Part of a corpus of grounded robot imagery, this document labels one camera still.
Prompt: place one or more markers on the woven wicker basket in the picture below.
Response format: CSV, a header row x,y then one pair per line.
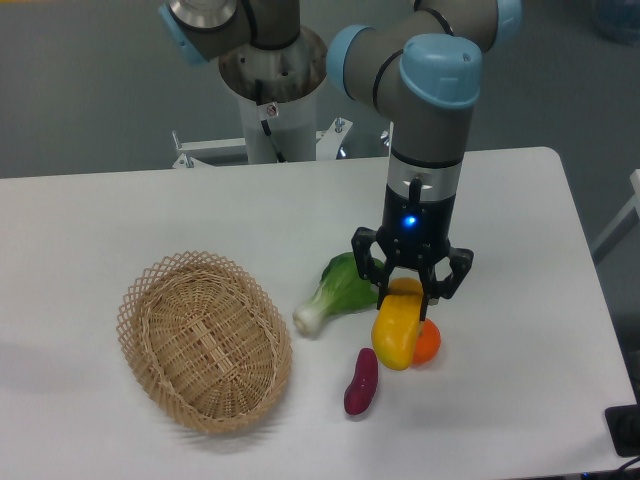
x,y
205,342

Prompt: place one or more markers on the purple sweet potato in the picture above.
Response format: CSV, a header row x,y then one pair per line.
x,y
361,391

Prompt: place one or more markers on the white furniture leg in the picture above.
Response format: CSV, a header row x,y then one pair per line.
x,y
621,224

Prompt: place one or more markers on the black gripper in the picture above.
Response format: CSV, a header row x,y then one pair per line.
x,y
413,237

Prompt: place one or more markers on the orange tangerine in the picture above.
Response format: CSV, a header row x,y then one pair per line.
x,y
427,344

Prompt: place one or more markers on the yellow mango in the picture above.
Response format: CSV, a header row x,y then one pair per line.
x,y
395,330

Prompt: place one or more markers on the black device at edge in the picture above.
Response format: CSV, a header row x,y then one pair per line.
x,y
623,425

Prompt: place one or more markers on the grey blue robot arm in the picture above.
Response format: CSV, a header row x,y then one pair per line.
x,y
423,75

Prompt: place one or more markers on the green bok choy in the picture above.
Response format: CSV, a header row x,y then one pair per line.
x,y
340,291

